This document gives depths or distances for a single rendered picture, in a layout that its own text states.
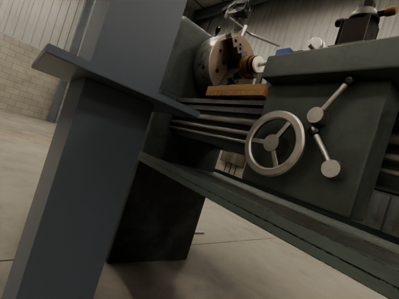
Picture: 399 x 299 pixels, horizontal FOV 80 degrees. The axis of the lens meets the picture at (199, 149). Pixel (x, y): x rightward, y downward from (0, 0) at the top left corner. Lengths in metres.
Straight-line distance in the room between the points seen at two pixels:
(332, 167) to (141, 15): 0.60
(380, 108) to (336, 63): 0.12
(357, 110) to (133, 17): 0.58
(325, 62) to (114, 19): 0.51
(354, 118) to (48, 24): 10.96
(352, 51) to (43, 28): 10.82
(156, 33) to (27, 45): 10.17
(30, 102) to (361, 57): 10.60
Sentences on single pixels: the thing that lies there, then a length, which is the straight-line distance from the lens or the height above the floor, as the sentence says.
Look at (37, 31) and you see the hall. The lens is 11.06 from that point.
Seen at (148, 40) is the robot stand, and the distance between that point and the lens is 0.76.
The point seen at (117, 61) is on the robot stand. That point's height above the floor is 0.80.
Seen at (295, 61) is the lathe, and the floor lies 0.90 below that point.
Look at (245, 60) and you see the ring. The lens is 1.15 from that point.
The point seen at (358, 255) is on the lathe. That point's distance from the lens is 0.47.
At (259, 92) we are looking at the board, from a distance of 0.81.
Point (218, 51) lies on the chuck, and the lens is 1.19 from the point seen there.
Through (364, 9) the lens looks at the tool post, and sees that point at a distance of 0.87.
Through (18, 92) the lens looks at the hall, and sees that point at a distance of 10.75.
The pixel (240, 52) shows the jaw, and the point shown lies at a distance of 1.20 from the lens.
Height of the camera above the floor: 0.64
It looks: level
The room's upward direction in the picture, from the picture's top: 17 degrees clockwise
